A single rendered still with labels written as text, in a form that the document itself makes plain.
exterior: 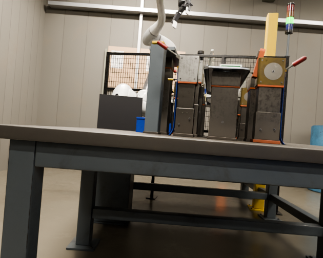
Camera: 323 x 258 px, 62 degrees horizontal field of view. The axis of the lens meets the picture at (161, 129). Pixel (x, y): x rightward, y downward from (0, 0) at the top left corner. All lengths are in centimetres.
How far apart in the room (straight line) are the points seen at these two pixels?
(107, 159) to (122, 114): 127
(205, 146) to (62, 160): 42
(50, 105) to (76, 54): 98
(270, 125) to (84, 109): 392
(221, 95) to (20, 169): 80
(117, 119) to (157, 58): 83
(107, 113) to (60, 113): 289
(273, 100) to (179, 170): 58
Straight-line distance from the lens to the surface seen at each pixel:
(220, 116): 117
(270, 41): 307
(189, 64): 124
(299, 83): 523
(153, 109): 133
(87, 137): 80
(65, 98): 493
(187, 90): 122
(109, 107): 209
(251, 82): 144
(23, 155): 91
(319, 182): 95
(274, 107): 123
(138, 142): 77
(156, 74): 135
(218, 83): 118
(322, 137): 457
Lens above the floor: 72
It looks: level
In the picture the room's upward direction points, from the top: 5 degrees clockwise
